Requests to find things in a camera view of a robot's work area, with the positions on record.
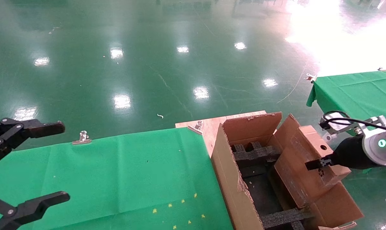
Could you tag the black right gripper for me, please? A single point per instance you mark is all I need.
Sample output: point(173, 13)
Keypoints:
point(352, 155)

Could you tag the small brown cardboard box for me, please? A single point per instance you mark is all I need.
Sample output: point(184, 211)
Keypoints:
point(295, 174)

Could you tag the large open brown carton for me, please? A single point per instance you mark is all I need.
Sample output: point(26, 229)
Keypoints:
point(237, 204)

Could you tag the black foam insert strip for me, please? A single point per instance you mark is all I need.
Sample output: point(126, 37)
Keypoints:
point(282, 218)

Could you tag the black foam insert block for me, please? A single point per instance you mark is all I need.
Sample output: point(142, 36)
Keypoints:
point(253, 155)

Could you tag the large green tablecloth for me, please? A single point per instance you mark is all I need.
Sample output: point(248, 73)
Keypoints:
point(116, 166)

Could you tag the green cloth on side table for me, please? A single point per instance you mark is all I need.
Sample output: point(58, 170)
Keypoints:
point(355, 89)

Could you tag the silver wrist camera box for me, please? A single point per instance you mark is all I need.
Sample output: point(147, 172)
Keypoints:
point(335, 124)

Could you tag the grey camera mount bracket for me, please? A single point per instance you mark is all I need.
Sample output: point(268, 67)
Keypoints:
point(371, 123)

